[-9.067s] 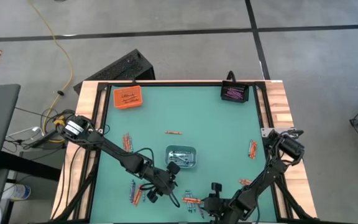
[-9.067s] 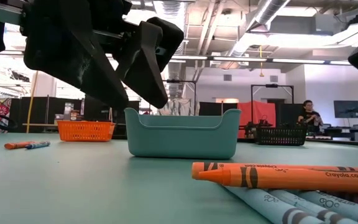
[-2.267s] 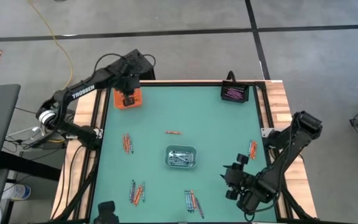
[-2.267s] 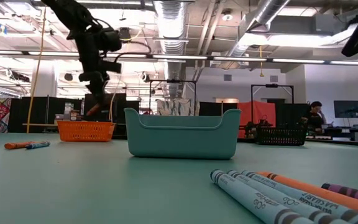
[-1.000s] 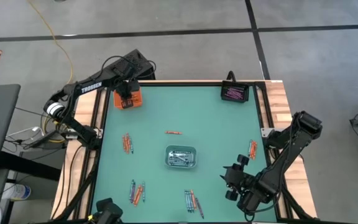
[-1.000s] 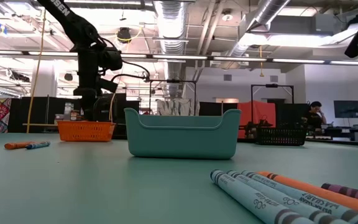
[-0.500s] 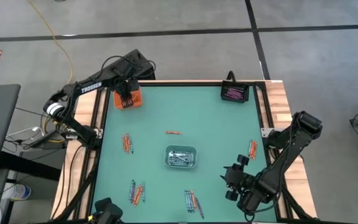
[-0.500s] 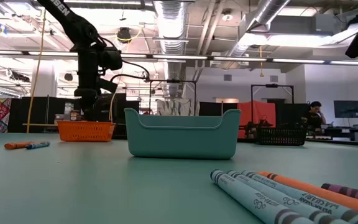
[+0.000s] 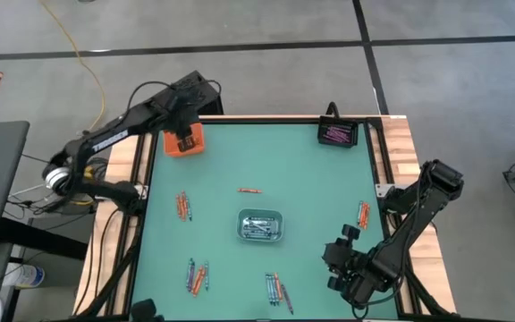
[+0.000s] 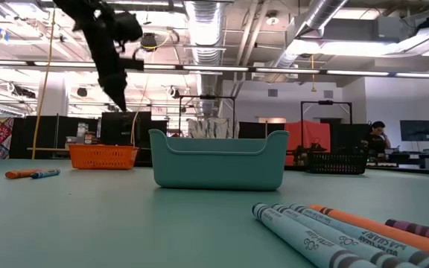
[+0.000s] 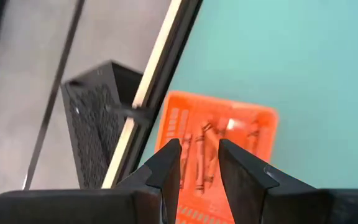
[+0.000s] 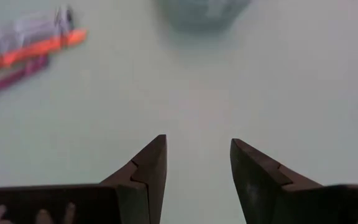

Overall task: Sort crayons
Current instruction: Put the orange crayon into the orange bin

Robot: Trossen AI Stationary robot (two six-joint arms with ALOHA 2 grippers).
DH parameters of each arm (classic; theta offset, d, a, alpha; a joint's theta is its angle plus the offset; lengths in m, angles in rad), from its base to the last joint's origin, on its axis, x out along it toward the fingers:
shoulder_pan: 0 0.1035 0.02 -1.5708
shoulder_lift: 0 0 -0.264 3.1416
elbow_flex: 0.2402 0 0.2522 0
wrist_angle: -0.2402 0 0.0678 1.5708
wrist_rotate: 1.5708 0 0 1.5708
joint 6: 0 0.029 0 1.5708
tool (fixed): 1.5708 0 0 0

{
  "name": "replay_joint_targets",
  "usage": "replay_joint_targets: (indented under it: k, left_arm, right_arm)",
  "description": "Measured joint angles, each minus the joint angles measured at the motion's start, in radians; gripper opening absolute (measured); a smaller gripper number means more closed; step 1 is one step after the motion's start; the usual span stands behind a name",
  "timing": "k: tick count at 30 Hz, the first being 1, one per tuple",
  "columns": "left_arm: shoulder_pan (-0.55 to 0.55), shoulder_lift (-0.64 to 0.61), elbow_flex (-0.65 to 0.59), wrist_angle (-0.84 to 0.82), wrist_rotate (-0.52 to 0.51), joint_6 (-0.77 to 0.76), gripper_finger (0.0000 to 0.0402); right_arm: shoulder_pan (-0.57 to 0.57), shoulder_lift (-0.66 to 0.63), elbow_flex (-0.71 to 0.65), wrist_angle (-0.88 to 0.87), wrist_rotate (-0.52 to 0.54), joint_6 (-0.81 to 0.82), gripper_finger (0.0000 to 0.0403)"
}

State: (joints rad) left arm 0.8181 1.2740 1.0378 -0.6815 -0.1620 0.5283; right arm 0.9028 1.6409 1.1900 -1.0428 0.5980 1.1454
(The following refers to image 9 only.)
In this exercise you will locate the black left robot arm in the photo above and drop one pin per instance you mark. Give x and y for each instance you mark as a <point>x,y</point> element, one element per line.
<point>110,138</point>

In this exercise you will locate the orange plastic basket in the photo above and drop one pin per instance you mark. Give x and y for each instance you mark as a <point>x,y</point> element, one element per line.
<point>170,145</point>

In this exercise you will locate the black plastic basket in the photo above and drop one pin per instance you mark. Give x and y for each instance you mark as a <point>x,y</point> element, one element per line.
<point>321,134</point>

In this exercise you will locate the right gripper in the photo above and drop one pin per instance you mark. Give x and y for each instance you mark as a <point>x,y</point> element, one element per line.
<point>353,273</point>

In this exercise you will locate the green table mat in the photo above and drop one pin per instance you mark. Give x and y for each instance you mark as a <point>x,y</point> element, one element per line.
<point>302,179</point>

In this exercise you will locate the black desk foot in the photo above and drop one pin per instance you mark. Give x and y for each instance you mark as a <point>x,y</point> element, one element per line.
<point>43,239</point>

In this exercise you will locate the black table frame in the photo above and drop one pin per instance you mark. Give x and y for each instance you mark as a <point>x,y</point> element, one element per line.
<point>284,120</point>

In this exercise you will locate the white canister blue label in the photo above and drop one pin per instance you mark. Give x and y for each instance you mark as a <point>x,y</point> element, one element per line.
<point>27,275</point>

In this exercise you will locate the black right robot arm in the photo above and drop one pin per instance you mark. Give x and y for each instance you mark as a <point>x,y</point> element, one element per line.
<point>407,223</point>

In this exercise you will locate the clear plastic centre tray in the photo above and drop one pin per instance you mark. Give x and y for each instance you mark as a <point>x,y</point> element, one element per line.
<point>239,226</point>

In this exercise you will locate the yellow plug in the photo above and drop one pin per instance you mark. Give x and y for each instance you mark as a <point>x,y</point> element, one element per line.
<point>88,172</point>

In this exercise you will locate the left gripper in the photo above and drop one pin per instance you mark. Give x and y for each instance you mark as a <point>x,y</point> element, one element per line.
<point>177,109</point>

